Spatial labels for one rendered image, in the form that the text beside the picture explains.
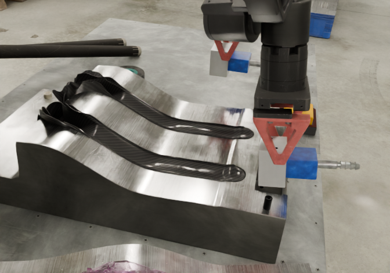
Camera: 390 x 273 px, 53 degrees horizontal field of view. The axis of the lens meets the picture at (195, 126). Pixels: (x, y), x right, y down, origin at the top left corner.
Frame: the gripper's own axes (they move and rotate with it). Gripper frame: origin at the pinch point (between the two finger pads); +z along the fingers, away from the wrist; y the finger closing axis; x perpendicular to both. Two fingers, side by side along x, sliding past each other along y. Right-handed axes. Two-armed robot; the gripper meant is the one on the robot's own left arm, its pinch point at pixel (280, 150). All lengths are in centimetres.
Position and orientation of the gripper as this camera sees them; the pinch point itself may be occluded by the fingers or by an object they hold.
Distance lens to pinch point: 55.1
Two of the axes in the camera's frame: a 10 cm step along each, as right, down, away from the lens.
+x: 9.8, 0.4, -2.2
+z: 0.5, 9.2, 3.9
